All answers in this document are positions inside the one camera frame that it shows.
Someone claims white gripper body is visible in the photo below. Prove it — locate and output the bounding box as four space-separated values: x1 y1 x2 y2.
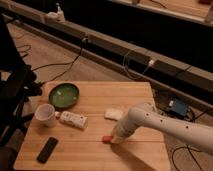
111 129 133 144

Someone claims red pepper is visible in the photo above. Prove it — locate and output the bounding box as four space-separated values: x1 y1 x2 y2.
102 135 113 143

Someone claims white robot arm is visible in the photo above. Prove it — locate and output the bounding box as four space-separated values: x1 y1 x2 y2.
111 103 213 155

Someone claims white tube bottle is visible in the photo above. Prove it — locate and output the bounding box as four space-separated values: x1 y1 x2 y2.
56 111 88 129

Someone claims blue power box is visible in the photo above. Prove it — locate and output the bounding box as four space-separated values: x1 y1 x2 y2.
169 99 188 116

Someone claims green bowl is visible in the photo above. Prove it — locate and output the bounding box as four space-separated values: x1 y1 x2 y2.
48 83 80 109

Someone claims black remote control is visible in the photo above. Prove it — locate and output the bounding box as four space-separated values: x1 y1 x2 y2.
37 137 58 164

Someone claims white cup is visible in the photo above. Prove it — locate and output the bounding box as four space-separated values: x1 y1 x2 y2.
35 104 57 127

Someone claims black office chair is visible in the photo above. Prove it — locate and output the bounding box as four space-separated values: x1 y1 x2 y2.
0 14 42 147

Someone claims white cable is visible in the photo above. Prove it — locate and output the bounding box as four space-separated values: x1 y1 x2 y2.
121 47 156 81

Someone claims black cable right floor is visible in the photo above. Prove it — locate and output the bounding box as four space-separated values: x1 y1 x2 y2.
159 106 213 171

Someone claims black floor cable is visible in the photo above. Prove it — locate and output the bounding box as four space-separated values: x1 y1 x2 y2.
31 39 88 84

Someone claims white object on rail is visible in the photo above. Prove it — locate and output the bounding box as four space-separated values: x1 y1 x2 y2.
45 4 65 22

